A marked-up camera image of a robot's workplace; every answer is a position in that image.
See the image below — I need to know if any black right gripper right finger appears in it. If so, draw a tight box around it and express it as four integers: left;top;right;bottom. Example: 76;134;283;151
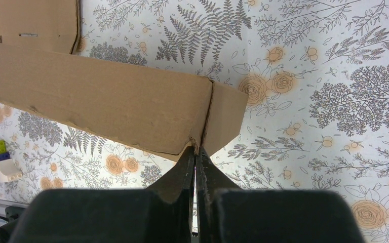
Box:
195;149;364;242

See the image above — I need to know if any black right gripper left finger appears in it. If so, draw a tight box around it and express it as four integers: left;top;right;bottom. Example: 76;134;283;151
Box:
10;147;195;242

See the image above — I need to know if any cardboard box sheet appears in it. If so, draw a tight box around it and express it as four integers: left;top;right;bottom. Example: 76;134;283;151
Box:
0;44;248;161

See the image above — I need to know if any green purple white toy block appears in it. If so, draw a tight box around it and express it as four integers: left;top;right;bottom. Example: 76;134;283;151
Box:
0;140;23;183

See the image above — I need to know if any lower flat cardboard sheet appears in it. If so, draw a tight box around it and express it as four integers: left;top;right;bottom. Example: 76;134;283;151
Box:
0;0;81;54

